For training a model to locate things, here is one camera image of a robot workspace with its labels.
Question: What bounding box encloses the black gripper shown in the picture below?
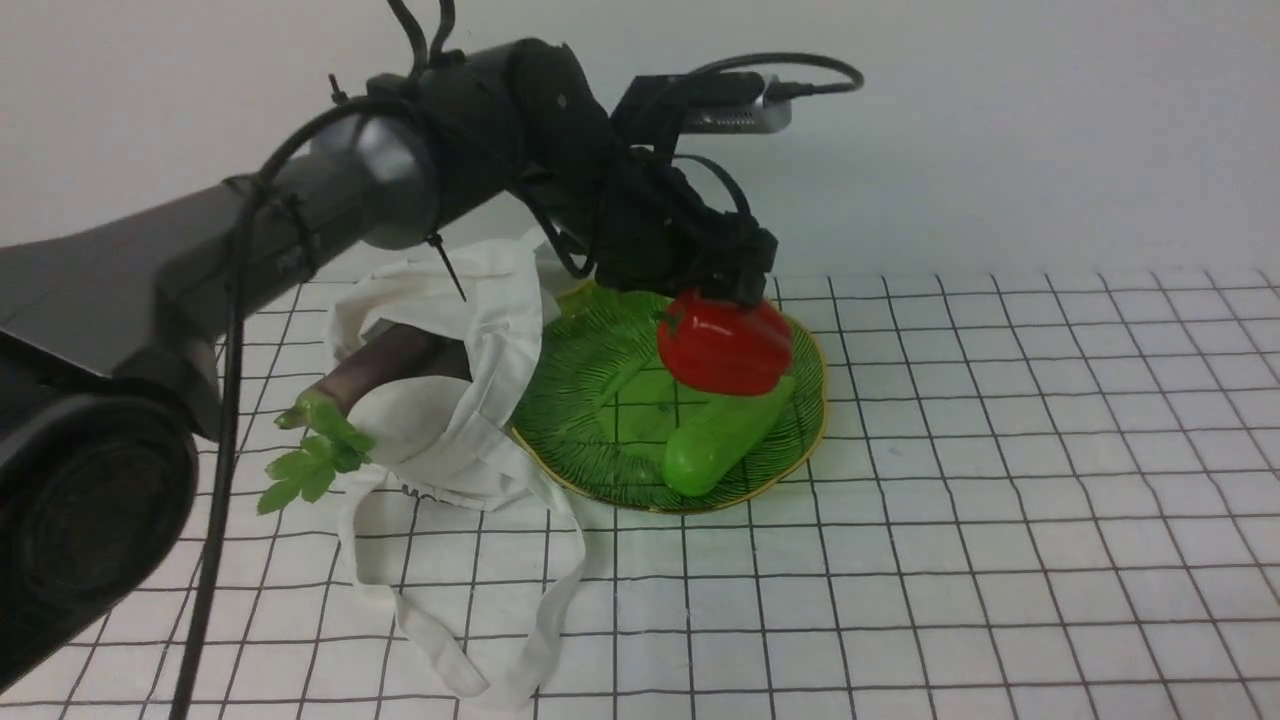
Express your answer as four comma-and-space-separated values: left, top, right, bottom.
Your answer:
559, 150, 778, 307

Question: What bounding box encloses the red bell pepper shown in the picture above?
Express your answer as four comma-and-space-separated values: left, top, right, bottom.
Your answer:
655, 290, 794, 396

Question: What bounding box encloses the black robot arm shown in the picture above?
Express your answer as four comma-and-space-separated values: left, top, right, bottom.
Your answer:
1, 38, 782, 687

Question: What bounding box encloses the white cloth tote bag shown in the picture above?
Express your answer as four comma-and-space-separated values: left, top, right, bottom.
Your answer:
325, 232, 588, 711

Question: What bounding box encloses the green cucumber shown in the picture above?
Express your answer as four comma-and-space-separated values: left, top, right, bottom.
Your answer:
660, 375, 796, 497

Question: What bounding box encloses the green glass leaf plate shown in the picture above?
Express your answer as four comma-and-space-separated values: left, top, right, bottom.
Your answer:
511, 283, 828, 514

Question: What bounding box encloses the white grid tablecloth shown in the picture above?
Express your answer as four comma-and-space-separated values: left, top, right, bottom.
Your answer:
3, 269, 1279, 719

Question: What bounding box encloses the purple eggplant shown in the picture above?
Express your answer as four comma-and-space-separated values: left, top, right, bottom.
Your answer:
275, 323, 472, 430

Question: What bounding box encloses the green leafy vegetable sprig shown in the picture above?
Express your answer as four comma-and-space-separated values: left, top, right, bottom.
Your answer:
256, 391, 376, 515

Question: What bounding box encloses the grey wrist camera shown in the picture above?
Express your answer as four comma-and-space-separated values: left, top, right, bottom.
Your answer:
611, 70, 792, 145

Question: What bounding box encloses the black cable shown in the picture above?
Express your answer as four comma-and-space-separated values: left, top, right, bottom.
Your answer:
168, 53, 867, 720

